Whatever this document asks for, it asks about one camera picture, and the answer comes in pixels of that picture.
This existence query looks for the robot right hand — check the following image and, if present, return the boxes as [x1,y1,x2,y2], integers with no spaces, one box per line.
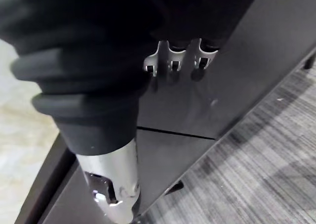
[0,0,263,224]

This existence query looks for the dark vanity cabinet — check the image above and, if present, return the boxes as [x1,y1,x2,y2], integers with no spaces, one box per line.
[21,0,316,224]

